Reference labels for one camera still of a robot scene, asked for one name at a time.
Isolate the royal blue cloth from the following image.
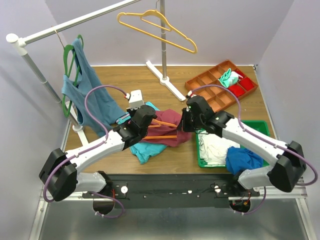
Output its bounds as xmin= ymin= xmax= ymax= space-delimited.
xmin=225 ymin=146 xmax=264 ymax=175

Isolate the blue-grey hanging tank top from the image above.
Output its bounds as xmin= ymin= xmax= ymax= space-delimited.
xmin=61 ymin=37 xmax=127 ymax=137

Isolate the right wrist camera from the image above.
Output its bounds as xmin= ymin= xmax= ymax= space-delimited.
xmin=186 ymin=90 xmax=197 ymax=100

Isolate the green plastic bin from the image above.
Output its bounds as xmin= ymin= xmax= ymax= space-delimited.
xmin=196 ymin=119 xmax=271 ymax=169

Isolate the maroon tank top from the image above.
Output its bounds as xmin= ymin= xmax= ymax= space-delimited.
xmin=142 ymin=109 xmax=192 ymax=147

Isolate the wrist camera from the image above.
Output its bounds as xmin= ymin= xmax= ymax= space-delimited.
xmin=186 ymin=90 xmax=197 ymax=100
xmin=125 ymin=89 xmax=145 ymax=110

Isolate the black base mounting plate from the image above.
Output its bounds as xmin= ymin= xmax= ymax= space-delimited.
xmin=82 ymin=173 xmax=266 ymax=210

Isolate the white cloth in bin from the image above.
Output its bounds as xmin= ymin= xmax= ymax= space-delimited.
xmin=197 ymin=131 xmax=240 ymax=165

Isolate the white clothes rack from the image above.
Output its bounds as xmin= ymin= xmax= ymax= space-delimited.
xmin=6 ymin=0 xmax=186 ymax=146

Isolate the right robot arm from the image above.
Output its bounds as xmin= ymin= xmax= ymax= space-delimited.
xmin=178 ymin=95 xmax=307 ymax=196

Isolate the turquoise folded shirt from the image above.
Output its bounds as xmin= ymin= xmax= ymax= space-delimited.
xmin=115 ymin=101 xmax=167 ymax=165

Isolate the red cloth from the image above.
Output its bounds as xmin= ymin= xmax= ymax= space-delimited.
xmin=228 ymin=77 xmax=256 ymax=98

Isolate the green hanger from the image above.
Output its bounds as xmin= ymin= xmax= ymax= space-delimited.
xmin=61 ymin=44 xmax=80 ymax=118

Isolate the yellow hanger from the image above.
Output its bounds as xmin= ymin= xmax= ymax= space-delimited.
xmin=116 ymin=9 xmax=198 ymax=54

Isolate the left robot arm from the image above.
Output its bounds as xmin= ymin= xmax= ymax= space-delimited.
xmin=39 ymin=105 xmax=157 ymax=203

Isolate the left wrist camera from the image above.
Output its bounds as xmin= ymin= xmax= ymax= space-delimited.
xmin=125 ymin=89 xmax=145 ymax=110

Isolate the mint green cloth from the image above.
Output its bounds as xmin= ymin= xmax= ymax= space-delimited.
xmin=218 ymin=68 xmax=240 ymax=88

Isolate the orange hanger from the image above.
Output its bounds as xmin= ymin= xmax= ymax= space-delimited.
xmin=143 ymin=119 xmax=178 ymax=140

